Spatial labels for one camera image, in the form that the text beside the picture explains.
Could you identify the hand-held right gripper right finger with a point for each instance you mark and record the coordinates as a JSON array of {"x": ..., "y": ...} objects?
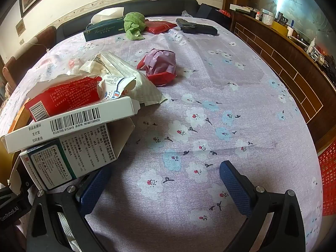
[{"x": 233, "y": 183}]

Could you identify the white flat box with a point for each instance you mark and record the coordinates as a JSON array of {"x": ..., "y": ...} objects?
[{"x": 241, "y": 8}]

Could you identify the white barcode medicine box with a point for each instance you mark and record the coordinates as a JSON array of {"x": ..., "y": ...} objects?
[{"x": 78, "y": 118}]

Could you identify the cream plastic bag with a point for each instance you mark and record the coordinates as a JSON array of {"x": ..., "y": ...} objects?
[{"x": 147, "y": 89}]

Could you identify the black paper bag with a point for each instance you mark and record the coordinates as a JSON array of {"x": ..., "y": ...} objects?
[{"x": 207, "y": 11}]

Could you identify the green towel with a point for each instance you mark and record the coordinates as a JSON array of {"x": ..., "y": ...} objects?
[{"x": 134, "y": 23}]

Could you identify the black sofa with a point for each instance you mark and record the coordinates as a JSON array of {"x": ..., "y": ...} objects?
[{"x": 162, "y": 5}]

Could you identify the crumpled white blue carton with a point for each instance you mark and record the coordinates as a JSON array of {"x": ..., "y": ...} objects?
[{"x": 115, "y": 82}]

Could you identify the small wall plaque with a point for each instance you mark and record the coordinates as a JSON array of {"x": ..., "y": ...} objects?
[{"x": 19, "y": 28}]

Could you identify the brown chair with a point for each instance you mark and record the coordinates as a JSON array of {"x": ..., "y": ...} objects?
[{"x": 13, "y": 69}]

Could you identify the green label medicine box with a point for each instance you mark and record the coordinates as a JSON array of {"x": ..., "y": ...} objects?
[{"x": 65, "y": 157}]

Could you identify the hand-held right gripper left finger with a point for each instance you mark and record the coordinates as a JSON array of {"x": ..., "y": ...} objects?
[{"x": 93, "y": 186}]

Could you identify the dark green tissue box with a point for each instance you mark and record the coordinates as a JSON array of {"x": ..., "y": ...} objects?
[{"x": 105, "y": 29}]

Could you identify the clear red print plastic wrapper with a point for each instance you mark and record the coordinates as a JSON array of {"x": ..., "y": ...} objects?
[{"x": 73, "y": 64}]

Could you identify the black toy gun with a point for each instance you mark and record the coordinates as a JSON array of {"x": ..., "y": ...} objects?
[{"x": 199, "y": 29}]

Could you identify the red flat packet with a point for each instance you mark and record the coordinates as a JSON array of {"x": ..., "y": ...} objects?
[{"x": 157, "y": 26}]

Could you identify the clear plastic bag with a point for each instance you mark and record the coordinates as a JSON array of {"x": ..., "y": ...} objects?
[{"x": 187, "y": 13}]

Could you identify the red carton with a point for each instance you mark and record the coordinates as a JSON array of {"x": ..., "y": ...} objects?
[{"x": 65, "y": 94}]

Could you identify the floral purple tablecloth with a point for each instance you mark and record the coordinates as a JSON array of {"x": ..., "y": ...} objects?
[{"x": 210, "y": 126}]

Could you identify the white dropper bottle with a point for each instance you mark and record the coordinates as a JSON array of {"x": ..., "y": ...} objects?
[{"x": 312, "y": 46}]

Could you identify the purple crumpled paper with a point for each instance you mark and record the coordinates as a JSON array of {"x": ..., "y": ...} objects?
[{"x": 160, "y": 60}]

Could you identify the red plastic basket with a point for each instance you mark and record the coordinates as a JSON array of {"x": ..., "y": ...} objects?
[{"x": 328, "y": 178}]

